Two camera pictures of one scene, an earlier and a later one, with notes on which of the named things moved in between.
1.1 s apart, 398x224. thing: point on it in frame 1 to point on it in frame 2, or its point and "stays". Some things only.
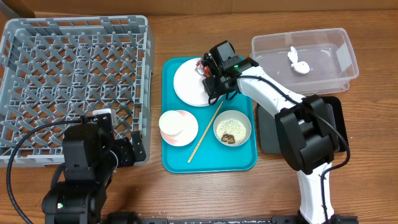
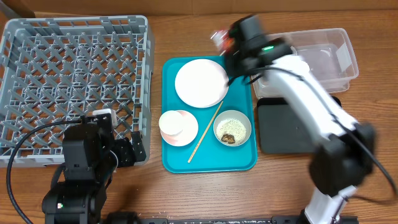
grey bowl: [235, 114] stays
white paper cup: [171, 123] stays
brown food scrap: [228, 138] stays
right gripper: [208, 84] to [235, 66]
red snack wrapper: [204, 71] to [223, 42]
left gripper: [123, 145] stays
